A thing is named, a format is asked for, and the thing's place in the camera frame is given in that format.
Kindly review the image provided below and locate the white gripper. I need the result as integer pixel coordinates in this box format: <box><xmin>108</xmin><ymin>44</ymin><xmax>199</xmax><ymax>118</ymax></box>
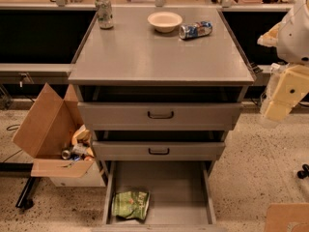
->
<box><xmin>257</xmin><ymin>22</ymin><xmax>309</xmax><ymax>123</ymax></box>

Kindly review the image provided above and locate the green jalapeno chip bag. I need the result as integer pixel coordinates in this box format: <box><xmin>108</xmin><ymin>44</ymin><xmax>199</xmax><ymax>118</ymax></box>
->
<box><xmin>111</xmin><ymin>190</ymin><xmax>150</xmax><ymax>220</ymax></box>

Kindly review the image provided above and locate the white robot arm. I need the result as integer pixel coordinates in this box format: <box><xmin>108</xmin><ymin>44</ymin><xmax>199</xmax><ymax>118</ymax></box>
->
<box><xmin>257</xmin><ymin>0</ymin><xmax>309</xmax><ymax>125</ymax></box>

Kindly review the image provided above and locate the grey drawer cabinet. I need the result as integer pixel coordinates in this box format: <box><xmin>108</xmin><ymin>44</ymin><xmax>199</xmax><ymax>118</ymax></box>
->
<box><xmin>68</xmin><ymin>6</ymin><xmax>256</xmax><ymax>179</ymax></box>

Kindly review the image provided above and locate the grey bottom drawer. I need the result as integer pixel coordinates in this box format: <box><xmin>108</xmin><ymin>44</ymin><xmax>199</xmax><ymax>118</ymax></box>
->
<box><xmin>92</xmin><ymin>161</ymin><xmax>227</xmax><ymax>232</ymax></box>

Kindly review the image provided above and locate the grey top drawer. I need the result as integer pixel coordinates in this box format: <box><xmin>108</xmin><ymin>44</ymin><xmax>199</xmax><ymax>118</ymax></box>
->
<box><xmin>78</xmin><ymin>102</ymin><xmax>241</xmax><ymax>131</ymax></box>

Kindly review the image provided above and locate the blue crushed soda can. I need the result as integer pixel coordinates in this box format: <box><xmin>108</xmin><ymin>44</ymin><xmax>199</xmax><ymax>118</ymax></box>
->
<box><xmin>179</xmin><ymin>21</ymin><xmax>212</xmax><ymax>40</ymax></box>

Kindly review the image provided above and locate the black caster wheel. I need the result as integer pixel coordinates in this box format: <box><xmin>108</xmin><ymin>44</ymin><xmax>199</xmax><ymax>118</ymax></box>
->
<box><xmin>297</xmin><ymin>164</ymin><xmax>309</xmax><ymax>179</ymax></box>

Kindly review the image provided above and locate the white green soda can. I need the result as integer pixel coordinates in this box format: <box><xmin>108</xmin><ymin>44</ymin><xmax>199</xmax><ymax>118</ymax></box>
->
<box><xmin>95</xmin><ymin>0</ymin><xmax>114</xmax><ymax>29</ymax></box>

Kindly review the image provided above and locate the brown cardboard sheet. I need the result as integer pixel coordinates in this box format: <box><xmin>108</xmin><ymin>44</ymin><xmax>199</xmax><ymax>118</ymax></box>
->
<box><xmin>264</xmin><ymin>203</ymin><xmax>309</xmax><ymax>232</ymax></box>

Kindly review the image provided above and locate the small silver can in box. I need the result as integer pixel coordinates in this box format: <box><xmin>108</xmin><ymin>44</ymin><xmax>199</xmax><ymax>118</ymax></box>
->
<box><xmin>62</xmin><ymin>149</ymin><xmax>72</xmax><ymax>160</ymax></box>

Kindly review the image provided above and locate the brown cardboard box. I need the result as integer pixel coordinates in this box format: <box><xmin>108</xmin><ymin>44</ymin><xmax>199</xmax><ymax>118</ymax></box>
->
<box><xmin>13</xmin><ymin>83</ymin><xmax>93</xmax><ymax>178</ymax></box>

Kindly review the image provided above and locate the black metal floor stand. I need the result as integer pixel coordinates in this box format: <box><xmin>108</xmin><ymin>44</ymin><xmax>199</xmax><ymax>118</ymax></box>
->
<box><xmin>0</xmin><ymin>161</ymin><xmax>42</xmax><ymax>211</ymax></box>

